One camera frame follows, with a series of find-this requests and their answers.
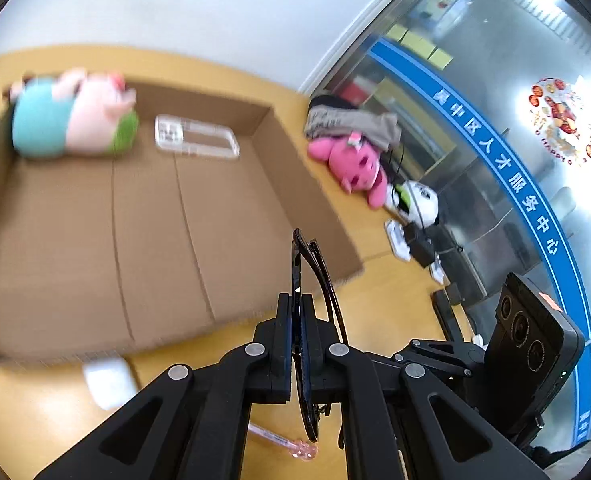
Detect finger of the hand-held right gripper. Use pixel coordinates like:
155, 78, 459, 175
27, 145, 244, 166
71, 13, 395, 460
408, 338, 486, 361
365, 351, 476, 386

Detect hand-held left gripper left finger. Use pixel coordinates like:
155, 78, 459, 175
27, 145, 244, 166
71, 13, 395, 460
36, 292, 294, 480

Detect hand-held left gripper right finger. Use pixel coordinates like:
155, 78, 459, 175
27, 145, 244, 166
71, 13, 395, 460
302, 295, 551, 480

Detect black sunglasses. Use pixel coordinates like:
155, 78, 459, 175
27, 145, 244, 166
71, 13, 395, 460
290, 228, 349, 448

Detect pink pen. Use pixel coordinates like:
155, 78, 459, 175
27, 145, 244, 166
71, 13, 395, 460
248, 422, 321, 462

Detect brown cardboard box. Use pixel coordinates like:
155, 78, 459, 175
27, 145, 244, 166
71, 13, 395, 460
0, 45, 366, 366

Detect black flat device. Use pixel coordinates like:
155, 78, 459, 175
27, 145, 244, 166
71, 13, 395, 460
431, 287, 469, 346

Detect black power adapter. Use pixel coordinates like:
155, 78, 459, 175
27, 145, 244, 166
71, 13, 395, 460
403, 222, 439, 268

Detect white power strip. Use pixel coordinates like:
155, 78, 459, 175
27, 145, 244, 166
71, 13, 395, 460
384, 219, 413, 263

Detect white rectangular object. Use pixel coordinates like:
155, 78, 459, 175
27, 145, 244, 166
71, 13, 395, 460
82, 355, 141, 411

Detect pink bear plush toy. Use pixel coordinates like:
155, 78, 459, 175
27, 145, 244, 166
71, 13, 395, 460
307, 131, 390, 211

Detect blue banner strip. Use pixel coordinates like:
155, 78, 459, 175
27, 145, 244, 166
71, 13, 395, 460
368, 35, 591, 461

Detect grey cloth bag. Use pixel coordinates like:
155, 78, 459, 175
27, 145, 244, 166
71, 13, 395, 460
303, 94, 403, 153

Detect red festive window sticker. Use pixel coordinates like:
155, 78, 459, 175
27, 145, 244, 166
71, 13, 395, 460
528, 76, 591, 168

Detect clear phone case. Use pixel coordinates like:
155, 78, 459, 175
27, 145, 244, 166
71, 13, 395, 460
154, 114, 240, 161

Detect pig plush toy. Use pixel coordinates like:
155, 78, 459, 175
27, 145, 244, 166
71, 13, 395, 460
8, 67, 140, 161

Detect colourful wall poster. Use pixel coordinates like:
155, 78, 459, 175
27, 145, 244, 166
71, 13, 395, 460
408, 0, 476, 36

